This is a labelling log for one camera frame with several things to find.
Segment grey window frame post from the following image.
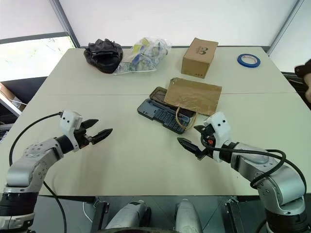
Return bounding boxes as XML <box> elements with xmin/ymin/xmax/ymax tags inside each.
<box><xmin>264</xmin><ymin>0</ymin><xmax>305</xmax><ymax>57</ymax></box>

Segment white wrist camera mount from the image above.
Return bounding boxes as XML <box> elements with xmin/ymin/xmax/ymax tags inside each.
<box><xmin>59</xmin><ymin>110</ymin><xmax>83</xmax><ymax>152</ymax></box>
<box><xmin>203</xmin><ymin>111</ymin><xmax>233</xmax><ymax>163</ymax></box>

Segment silver robot thigh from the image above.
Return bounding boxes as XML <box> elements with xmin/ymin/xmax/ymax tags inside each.
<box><xmin>174</xmin><ymin>199</ymin><xmax>204</xmax><ymax>233</ymax></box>
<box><xmin>105</xmin><ymin>200</ymin><xmax>152</xmax><ymax>231</ymax></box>

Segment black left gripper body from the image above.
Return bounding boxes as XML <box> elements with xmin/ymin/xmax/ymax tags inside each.
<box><xmin>72</xmin><ymin>122</ymin><xmax>95</xmax><ymax>149</ymax></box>

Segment dark screwdriver bit case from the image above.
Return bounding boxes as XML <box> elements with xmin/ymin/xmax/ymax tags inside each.
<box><xmin>136</xmin><ymin>86</ymin><xmax>198</xmax><ymax>135</ymax></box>

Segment blue tape roll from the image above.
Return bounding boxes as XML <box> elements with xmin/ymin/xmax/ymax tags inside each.
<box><xmin>237</xmin><ymin>53</ymin><xmax>261</xmax><ymax>68</ymax></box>

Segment black metal table bracket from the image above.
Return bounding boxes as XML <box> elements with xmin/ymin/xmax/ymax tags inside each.
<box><xmin>90</xmin><ymin>199</ymin><xmax>110</xmax><ymax>233</ymax></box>
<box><xmin>224</xmin><ymin>196</ymin><xmax>244</xmax><ymax>233</ymax></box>

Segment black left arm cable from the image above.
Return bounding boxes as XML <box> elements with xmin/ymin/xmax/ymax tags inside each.
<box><xmin>9</xmin><ymin>111</ymin><xmax>68</xmax><ymax>233</ymax></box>

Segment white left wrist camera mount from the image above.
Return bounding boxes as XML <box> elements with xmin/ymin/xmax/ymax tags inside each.
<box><xmin>59</xmin><ymin>110</ymin><xmax>83</xmax><ymax>152</ymax></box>

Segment clear plastic bag with parts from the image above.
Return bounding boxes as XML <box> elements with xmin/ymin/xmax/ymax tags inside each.
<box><xmin>113</xmin><ymin>36</ymin><xmax>172</xmax><ymax>75</ymax></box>

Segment brown cardboard box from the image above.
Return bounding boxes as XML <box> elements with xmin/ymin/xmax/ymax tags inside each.
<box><xmin>180</xmin><ymin>37</ymin><xmax>219</xmax><ymax>79</ymax></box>

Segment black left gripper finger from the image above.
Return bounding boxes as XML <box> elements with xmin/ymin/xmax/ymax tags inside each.
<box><xmin>81</xmin><ymin>118</ymin><xmax>100</xmax><ymax>130</ymax></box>
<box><xmin>91</xmin><ymin>128</ymin><xmax>114</xmax><ymax>146</ymax></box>

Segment dark side shelf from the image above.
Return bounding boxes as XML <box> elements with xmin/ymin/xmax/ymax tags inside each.
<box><xmin>0</xmin><ymin>76</ymin><xmax>48</xmax><ymax>122</ymax></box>

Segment brown paper bag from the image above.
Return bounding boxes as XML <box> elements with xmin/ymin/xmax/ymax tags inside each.
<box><xmin>163</xmin><ymin>77</ymin><xmax>223</xmax><ymax>129</ymax></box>

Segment crumpled black plastic bag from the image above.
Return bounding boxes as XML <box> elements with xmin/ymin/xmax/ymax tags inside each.
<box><xmin>83</xmin><ymin>38</ymin><xmax>123</xmax><ymax>74</ymax></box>

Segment dark window frame post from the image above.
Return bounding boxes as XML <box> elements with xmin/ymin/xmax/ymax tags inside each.
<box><xmin>50</xmin><ymin>0</ymin><xmax>81</xmax><ymax>49</ymax></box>

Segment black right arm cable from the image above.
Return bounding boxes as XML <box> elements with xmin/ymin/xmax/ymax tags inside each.
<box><xmin>205</xmin><ymin>142</ymin><xmax>307</xmax><ymax>190</ymax></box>

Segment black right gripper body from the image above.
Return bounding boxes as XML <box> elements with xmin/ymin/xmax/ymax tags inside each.
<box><xmin>196</xmin><ymin>124</ymin><xmax>217</xmax><ymax>160</ymax></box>

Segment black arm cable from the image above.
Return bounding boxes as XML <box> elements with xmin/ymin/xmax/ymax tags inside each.
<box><xmin>205</xmin><ymin>142</ymin><xmax>307</xmax><ymax>190</ymax></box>
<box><xmin>9</xmin><ymin>111</ymin><xmax>68</xmax><ymax>233</ymax></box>

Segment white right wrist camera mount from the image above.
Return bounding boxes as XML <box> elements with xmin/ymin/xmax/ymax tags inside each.
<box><xmin>203</xmin><ymin>111</ymin><xmax>233</xmax><ymax>163</ymax></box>

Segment thin white cable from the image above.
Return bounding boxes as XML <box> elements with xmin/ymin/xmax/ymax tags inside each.
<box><xmin>82</xmin><ymin>200</ymin><xmax>98</xmax><ymax>220</ymax></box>

